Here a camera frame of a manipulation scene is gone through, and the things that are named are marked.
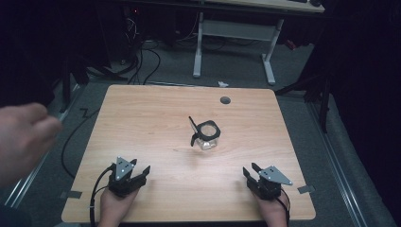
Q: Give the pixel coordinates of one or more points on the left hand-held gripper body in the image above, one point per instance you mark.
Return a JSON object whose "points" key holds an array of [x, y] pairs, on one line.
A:
{"points": [[121, 181]]}

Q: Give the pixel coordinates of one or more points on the black spoon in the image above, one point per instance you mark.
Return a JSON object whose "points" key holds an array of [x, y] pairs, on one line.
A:
{"points": [[193, 132]]}

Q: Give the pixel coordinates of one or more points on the person's right hand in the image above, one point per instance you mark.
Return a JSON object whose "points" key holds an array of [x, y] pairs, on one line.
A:
{"points": [[272, 211]]}

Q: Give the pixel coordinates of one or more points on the white metal desk frame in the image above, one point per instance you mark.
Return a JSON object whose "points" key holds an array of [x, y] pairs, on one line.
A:
{"points": [[236, 30]]}

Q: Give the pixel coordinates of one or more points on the black metal stand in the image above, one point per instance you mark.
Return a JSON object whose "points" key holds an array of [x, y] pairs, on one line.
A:
{"points": [[318, 91]]}

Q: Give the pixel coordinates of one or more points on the grey tape strip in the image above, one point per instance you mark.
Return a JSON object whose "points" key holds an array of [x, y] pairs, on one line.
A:
{"points": [[306, 189], [72, 194]]}

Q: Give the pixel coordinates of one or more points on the light wooden desk top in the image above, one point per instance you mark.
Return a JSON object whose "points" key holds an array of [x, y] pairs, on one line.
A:
{"points": [[268, 4]]}

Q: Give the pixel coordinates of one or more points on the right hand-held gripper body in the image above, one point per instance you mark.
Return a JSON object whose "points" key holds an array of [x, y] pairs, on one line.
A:
{"points": [[268, 184]]}

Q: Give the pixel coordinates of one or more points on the metal floor rail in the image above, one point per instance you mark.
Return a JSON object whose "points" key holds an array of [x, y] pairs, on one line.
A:
{"points": [[38, 167], [334, 157]]}

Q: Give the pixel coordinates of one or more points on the white paper scrap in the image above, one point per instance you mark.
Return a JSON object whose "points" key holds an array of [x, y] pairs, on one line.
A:
{"points": [[223, 84]]}

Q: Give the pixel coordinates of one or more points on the person's left hand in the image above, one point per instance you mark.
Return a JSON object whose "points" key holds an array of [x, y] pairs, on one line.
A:
{"points": [[113, 208]]}

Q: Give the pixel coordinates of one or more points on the black table grommet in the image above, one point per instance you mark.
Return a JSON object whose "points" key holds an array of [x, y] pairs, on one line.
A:
{"points": [[225, 100]]}

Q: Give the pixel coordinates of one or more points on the glass jar with black lid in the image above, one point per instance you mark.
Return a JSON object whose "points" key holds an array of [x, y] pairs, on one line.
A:
{"points": [[208, 134]]}

